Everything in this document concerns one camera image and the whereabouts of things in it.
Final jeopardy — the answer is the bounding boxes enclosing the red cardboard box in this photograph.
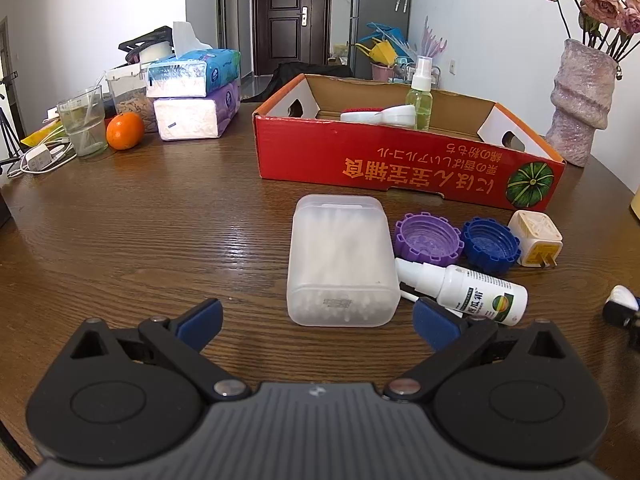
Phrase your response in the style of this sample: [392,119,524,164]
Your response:
[252,73,567,211]

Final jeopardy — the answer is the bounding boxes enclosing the translucent cotton swab box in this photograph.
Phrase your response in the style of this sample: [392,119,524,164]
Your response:
[286,193,401,329]

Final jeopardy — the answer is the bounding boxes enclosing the white plug adapter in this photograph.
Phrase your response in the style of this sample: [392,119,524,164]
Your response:
[507,208,564,269]

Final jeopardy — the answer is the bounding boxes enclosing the purple tissue pack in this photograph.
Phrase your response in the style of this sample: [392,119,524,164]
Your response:
[152,79,241,142]

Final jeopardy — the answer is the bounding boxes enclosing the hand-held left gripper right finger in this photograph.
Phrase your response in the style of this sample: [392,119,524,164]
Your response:
[383,297,574,404]

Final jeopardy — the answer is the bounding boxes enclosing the red and white lint brush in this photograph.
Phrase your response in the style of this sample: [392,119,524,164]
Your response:
[339,104,418,129]

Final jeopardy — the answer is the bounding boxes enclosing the yellow packet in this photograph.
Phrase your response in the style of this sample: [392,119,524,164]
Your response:
[19,119,69,149]

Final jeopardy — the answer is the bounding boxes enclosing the blue tissue pack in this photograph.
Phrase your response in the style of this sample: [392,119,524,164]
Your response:
[145,21,241,99]

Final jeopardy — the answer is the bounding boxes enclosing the white charger cable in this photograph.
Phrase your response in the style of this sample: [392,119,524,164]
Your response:
[7,139,79,179]

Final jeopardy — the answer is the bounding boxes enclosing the dark brown entrance door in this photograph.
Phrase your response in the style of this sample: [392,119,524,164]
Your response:
[251,0,335,79]

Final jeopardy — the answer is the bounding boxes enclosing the blue and yellow dustpans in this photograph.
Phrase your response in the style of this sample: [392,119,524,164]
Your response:
[354,21,416,66]

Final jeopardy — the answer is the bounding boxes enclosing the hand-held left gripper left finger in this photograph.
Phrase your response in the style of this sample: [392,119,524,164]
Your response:
[69,298,251,404]

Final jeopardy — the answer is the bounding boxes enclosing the white bottle cap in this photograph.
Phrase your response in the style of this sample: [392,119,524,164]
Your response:
[612,284,640,311]

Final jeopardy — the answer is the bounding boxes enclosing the bunch of dried pink roses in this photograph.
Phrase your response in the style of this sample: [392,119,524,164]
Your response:
[532,0,640,64]

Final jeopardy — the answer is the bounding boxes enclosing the black tripod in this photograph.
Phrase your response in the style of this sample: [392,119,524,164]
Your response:
[0,72,24,179]

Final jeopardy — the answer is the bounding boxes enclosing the blue bottle cap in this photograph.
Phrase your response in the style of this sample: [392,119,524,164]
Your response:
[460,217,522,275]

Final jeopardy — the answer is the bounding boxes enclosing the pink textured vase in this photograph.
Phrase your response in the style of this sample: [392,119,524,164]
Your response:
[543,38,619,169]

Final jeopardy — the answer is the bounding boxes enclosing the grey refrigerator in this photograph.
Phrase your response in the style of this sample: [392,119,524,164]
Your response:
[349,0,412,81]

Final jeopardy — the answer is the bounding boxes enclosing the purple bottle cap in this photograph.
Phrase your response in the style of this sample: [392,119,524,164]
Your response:
[393,212,462,267]

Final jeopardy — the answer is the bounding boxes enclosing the clear plastic snack jar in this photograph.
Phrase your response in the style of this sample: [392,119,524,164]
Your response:
[104,63,160,134]

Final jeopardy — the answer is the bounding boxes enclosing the clear drinking glass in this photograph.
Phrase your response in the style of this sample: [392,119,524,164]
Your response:
[56,84,110,159]

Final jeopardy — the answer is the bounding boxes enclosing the white nasal spray bottle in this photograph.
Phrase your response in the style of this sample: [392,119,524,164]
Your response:
[394,257,530,326]

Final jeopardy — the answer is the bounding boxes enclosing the lilac plastic hangers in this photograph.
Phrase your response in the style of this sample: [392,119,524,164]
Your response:
[419,14,450,59]

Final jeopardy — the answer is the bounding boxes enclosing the green spray bottle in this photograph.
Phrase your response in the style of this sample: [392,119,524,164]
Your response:
[404,55,435,131]

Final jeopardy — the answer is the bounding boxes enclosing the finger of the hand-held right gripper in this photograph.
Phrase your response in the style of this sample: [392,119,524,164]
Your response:
[602,299,640,352]

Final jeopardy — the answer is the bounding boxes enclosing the orange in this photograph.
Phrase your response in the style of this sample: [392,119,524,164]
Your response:
[105,112,146,151]

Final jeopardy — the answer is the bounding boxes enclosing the white charger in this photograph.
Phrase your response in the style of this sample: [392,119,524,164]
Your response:
[24,145,54,171]

